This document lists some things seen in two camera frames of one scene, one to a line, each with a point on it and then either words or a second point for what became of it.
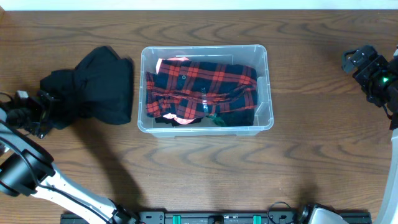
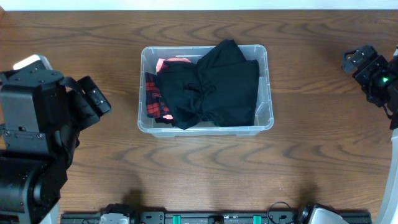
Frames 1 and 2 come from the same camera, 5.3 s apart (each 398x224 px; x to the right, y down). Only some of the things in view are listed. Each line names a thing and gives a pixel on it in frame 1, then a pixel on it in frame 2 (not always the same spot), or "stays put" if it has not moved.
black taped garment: [173, 122] stays put
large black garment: [100, 89] → [220, 88]
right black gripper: [382, 66] stays put
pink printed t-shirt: [167, 116] stays put
